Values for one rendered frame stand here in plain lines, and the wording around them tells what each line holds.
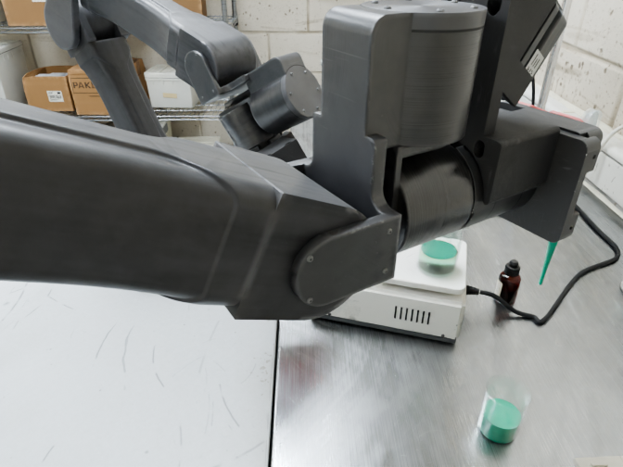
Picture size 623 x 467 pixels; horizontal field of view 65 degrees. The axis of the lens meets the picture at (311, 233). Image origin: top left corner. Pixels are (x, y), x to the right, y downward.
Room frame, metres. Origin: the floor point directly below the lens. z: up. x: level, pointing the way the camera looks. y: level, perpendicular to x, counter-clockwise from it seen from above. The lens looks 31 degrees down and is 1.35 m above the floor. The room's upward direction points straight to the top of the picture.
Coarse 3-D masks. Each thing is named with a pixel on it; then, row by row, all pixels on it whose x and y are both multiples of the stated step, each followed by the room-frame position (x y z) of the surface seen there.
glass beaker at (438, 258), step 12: (468, 228) 0.49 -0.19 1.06; (432, 240) 0.49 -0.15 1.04; (444, 240) 0.49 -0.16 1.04; (456, 240) 0.49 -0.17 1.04; (420, 252) 0.51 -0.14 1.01; (432, 252) 0.49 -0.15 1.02; (444, 252) 0.49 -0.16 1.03; (456, 252) 0.49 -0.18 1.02; (420, 264) 0.50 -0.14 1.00; (432, 264) 0.49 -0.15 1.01; (444, 264) 0.49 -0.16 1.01; (456, 264) 0.50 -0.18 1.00; (432, 276) 0.49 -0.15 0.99; (444, 276) 0.49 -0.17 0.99
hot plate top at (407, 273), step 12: (408, 252) 0.55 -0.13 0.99; (396, 264) 0.52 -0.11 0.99; (408, 264) 0.52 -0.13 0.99; (396, 276) 0.49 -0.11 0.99; (408, 276) 0.49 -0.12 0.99; (420, 276) 0.49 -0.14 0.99; (456, 276) 0.49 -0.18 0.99; (420, 288) 0.48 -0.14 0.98; (432, 288) 0.47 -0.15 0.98; (444, 288) 0.47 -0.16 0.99; (456, 288) 0.47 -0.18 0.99
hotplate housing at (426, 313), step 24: (384, 288) 0.49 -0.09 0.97; (408, 288) 0.49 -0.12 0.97; (336, 312) 0.50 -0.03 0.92; (360, 312) 0.49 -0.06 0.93; (384, 312) 0.48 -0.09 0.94; (408, 312) 0.48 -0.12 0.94; (432, 312) 0.47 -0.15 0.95; (456, 312) 0.46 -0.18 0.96; (432, 336) 0.47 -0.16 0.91; (456, 336) 0.46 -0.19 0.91
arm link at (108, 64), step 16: (80, 16) 0.69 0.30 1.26; (96, 16) 0.71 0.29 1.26; (80, 32) 0.69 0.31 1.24; (96, 32) 0.71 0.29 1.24; (112, 32) 0.73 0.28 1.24; (128, 32) 0.73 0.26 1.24; (80, 48) 0.69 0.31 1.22; (96, 48) 0.69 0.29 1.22; (112, 48) 0.70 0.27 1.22; (128, 48) 0.72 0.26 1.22; (80, 64) 0.70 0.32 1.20; (96, 64) 0.68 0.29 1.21; (112, 64) 0.69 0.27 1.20; (128, 64) 0.71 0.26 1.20; (96, 80) 0.69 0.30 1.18; (112, 80) 0.68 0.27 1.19; (128, 80) 0.69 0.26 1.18; (112, 96) 0.68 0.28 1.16; (128, 96) 0.68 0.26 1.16; (144, 96) 0.70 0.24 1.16; (112, 112) 0.68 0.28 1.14; (128, 112) 0.67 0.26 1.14; (144, 112) 0.68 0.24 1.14; (128, 128) 0.66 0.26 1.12; (144, 128) 0.67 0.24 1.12; (160, 128) 0.69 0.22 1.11
